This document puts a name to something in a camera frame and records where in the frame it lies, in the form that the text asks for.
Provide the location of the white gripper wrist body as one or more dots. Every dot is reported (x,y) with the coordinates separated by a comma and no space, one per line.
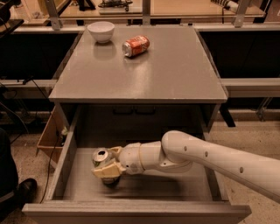
(130,158)

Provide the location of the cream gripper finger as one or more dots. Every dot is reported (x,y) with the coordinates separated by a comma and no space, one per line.
(116,151)
(109,171)

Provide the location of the green white 7up can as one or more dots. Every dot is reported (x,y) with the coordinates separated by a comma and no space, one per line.
(102,157)

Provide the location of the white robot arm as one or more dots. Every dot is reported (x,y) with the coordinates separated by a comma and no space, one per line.
(177,151)

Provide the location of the open grey top drawer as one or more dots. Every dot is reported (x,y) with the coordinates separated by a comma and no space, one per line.
(75,196)

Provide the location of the grey cabinet counter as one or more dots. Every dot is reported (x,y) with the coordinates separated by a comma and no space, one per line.
(174,70)

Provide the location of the red orange soda can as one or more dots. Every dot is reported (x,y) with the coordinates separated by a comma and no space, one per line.
(134,46)

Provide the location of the brown cardboard box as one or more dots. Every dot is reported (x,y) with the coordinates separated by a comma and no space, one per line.
(53,136)

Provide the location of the black shoe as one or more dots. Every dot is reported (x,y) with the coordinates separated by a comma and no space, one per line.
(26,192)

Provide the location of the dark trouser leg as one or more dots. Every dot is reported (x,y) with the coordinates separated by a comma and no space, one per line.
(8,177)

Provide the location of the white ceramic bowl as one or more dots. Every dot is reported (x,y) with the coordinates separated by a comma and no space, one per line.
(102,31)

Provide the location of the metal frame shelf rack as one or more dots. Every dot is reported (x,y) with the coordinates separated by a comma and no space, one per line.
(202,13)

